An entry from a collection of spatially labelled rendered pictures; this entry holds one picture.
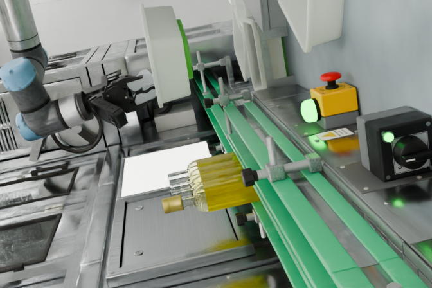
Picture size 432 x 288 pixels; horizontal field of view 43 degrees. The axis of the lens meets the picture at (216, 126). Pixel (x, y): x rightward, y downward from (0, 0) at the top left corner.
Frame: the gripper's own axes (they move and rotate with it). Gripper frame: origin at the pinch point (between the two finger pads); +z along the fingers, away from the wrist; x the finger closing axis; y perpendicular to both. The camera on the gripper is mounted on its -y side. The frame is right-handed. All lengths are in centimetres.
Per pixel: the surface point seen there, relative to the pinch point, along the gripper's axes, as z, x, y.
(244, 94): 18.0, 17.0, 10.2
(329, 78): 32.0, -3.6, -28.2
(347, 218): 22, -5, -64
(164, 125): -16, 69, 94
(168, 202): -7.0, 18.0, -20.5
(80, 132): -47, 51, 81
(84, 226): -38, 40, 9
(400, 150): 32, -9, -60
